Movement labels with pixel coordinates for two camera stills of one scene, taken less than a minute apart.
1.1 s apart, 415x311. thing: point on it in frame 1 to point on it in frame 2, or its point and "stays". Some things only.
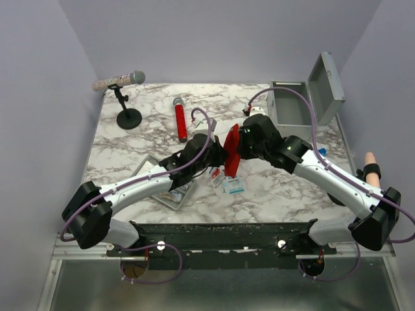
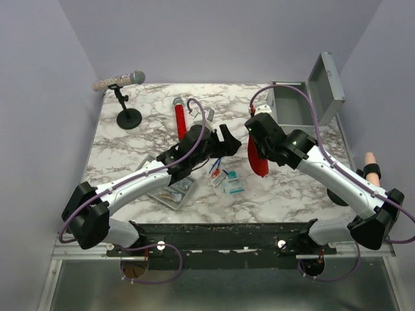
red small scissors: (216, 173) stays
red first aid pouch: (231, 151) to (259, 164)
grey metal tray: (175, 197) stays
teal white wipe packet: (232, 186) stays
